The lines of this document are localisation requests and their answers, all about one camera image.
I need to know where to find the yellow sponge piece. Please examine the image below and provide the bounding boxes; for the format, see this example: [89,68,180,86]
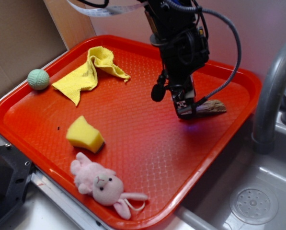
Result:
[66,116,105,153]

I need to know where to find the yellow woven cloth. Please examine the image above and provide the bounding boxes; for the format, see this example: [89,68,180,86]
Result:
[52,46,131,106]

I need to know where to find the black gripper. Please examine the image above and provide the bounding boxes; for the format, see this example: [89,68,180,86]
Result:
[144,0,209,120]

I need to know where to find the white flat ribbon cable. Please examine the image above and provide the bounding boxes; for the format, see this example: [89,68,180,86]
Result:
[66,0,148,19]

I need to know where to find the brown wood chip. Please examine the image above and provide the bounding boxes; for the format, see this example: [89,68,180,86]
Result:
[181,99,227,120]

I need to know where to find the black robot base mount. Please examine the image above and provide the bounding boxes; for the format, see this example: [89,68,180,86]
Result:
[0,143,34,225]

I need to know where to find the red plastic tray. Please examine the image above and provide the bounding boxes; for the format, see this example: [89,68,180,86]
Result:
[0,35,262,230]

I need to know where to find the gray sink basin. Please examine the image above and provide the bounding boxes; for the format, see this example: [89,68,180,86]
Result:
[175,119,286,230]

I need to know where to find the green foam ball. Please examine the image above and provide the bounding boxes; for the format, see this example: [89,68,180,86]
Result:
[27,69,50,90]

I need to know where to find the sink drain cover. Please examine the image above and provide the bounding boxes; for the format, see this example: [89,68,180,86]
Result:
[229,183,279,225]

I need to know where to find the gray braided cable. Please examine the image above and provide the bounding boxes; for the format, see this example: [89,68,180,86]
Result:
[166,0,242,108]

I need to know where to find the pink plush bunny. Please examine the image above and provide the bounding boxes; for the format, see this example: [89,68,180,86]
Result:
[70,152,148,220]

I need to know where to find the gray sink faucet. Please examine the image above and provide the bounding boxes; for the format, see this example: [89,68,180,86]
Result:
[252,43,286,154]

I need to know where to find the brown cardboard panel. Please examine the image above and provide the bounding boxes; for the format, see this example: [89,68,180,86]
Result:
[0,0,95,98]

